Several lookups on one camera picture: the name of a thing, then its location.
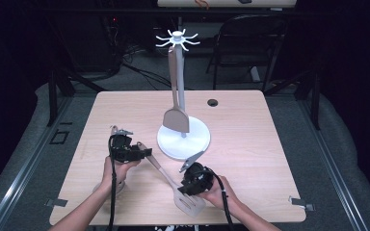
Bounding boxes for beige solid spatula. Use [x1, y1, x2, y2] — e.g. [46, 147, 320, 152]
[162, 45, 191, 134]

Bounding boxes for metal floor rail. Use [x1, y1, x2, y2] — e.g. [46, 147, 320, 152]
[0, 95, 75, 231]
[296, 97, 370, 231]

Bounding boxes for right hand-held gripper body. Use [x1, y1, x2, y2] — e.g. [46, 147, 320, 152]
[178, 150, 215, 197]

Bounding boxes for black frame stand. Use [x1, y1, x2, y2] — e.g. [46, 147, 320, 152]
[45, 68, 108, 128]
[263, 68, 323, 131]

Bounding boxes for white utensil rack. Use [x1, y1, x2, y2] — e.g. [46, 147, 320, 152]
[155, 28, 212, 162]

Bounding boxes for metal table corner bracket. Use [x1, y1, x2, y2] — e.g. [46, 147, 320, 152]
[288, 194, 316, 213]
[43, 197, 69, 208]

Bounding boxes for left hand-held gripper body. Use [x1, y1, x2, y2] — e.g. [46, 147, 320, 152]
[108, 125, 143, 163]

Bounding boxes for person's left hand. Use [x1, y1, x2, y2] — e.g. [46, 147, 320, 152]
[100, 155, 142, 193]

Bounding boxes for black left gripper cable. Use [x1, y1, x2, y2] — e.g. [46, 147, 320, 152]
[107, 134, 119, 231]

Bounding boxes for black folding chair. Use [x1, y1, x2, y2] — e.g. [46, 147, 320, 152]
[205, 13, 291, 94]

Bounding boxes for beige slotted spatula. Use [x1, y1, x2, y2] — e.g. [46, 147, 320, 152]
[137, 141, 207, 218]

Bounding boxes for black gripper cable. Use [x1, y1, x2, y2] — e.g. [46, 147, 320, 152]
[107, 134, 119, 231]
[204, 166, 236, 231]

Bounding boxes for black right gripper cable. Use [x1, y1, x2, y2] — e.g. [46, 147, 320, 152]
[204, 166, 236, 231]

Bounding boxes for person's right hand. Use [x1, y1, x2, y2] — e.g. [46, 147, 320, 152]
[198, 174, 239, 212]

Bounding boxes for black floor cables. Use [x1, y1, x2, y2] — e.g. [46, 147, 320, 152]
[120, 43, 178, 91]

